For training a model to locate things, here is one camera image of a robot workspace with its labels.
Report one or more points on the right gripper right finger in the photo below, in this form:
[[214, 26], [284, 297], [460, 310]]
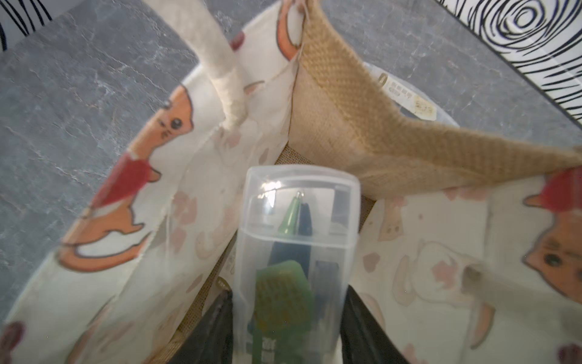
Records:
[[363, 340]]

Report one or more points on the clear compass case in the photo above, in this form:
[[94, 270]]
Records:
[[410, 101]]

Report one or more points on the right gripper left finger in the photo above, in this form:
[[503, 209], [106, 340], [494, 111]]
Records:
[[211, 341]]

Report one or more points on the clear compass case horizontal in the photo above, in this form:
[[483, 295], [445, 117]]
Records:
[[295, 250]]

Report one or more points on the canvas tote bag cat print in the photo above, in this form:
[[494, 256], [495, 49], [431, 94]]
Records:
[[469, 247]]

